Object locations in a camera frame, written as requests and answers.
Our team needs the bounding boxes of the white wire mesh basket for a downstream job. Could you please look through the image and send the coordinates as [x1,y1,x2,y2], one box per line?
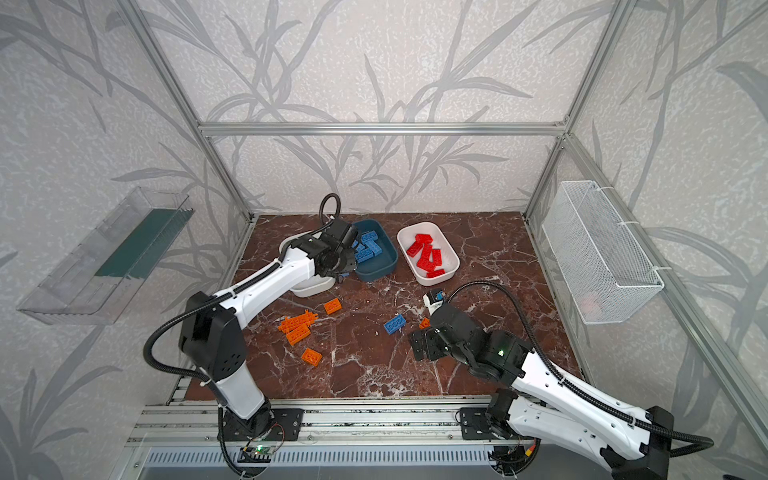
[543,180,665,325]

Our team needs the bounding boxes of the left controller board with wires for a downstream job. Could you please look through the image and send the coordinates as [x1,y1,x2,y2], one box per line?
[237,442,284,466]

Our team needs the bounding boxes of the controller board with wires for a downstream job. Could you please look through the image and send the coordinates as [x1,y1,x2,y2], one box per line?
[488,439,541,477]
[237,442,284,466]

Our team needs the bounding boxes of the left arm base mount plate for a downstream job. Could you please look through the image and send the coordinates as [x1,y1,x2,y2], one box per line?
[241,406,304,442]

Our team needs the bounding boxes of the clear plastic wall tray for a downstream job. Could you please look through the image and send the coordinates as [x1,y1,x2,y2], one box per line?
[17,187,194,325]

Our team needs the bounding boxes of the orange brick small square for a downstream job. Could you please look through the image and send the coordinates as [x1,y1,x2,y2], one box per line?
[323,298,343,315]

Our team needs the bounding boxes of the aluminium front rail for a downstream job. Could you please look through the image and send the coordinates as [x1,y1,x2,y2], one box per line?
[127,395,490,446]

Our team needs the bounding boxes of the blue long brick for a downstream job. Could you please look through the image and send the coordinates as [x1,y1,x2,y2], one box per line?
[355,248,375,263]
[369,241,383,256]

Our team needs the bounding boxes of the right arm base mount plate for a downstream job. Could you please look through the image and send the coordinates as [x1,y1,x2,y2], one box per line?
[455,406,499,441]

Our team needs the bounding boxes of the right controller board with wires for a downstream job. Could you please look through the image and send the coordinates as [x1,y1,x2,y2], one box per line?
[488,439,541,477]

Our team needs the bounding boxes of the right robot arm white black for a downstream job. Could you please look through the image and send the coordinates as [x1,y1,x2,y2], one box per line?
[410,280,714,479]

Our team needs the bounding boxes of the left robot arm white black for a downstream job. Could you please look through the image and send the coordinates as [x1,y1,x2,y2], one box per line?
[143,193,357,422]

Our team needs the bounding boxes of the white plastic bin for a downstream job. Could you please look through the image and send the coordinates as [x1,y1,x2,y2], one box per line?
[397,222,460,287]
[279,230,337,299]

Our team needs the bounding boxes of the teal plastic bin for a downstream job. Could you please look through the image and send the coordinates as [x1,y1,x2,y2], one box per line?
[354,219,399,283]

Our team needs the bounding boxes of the orange hinged plate bricks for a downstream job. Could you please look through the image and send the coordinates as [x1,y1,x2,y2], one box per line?
[278,310,318,346]

